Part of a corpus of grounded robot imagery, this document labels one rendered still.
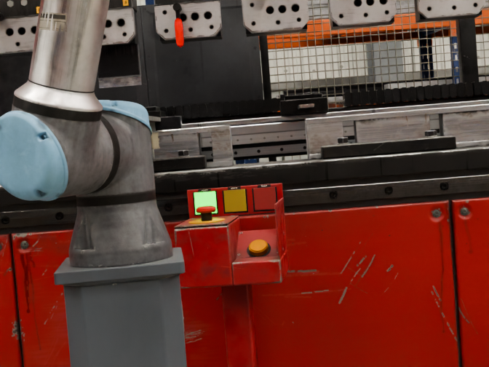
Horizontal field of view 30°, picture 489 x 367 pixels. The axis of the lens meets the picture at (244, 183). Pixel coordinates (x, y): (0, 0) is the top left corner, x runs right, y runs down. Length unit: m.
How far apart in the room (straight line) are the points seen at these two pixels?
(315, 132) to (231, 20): 0.66
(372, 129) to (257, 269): 0.55
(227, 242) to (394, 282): 0.46
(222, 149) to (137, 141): 0.82
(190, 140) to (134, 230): 0.85
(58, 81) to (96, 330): 0.35
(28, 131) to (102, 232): 0.21
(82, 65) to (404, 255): 1.05
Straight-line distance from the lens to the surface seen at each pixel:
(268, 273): 1.73
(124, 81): 2.17
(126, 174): 1.30
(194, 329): 2.05
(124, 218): 1.30
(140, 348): 1.30
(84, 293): 1.29
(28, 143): 1.18
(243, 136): 2.37
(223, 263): 1.74
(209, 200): 1.88
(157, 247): 1.31
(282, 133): 2.37
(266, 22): 2.11
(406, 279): 2.04
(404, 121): 2.14
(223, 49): 2.66
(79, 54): 1.18
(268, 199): 1.87
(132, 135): 1.30
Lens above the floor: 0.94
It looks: 3 degrees down
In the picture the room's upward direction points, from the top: 5 degrees counter-clockwise
